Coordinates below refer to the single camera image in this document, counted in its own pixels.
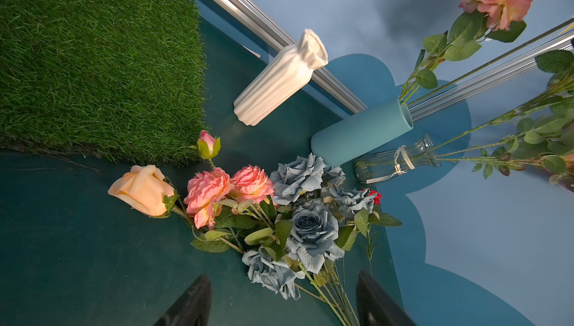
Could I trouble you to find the aluminium frame right bar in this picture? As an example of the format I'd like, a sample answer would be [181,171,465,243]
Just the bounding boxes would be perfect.
[410,30,573,121]

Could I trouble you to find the green artificial grass mat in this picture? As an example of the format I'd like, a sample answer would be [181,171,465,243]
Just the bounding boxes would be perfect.
[1,0,206,165]

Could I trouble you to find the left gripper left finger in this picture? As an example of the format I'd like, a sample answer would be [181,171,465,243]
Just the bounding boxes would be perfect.
[154,275,212,326]

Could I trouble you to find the white ribbed ceramic vase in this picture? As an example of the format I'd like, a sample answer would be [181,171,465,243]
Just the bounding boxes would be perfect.
[233,29,328,127]

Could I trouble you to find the peach rose single stem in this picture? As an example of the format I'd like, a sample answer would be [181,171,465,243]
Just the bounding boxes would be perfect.
[108,165,241,232]

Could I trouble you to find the red carnation flower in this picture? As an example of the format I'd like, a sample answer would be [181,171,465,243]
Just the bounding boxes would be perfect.
[366,190,381,275]

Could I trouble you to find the aluminium frame bar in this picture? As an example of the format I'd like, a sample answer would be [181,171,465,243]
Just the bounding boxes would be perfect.
[410,30,573,121]
[212,0,367,114]

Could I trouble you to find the aluminium frame back bar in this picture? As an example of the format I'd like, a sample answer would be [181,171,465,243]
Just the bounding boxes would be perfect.
[212,0,367,114]

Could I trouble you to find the teal cylindrical vase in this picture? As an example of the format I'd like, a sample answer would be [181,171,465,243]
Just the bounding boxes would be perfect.
[310,98,413,166]

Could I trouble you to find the blue hydrangea bunch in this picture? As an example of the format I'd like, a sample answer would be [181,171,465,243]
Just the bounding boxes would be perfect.
[242,154,401,325]

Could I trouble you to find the clear glass vase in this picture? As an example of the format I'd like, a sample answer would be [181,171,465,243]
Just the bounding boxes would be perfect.
[354,134,441,185]

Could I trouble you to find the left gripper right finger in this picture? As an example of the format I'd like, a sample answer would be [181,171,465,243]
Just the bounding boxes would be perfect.
[356,270,415,326]

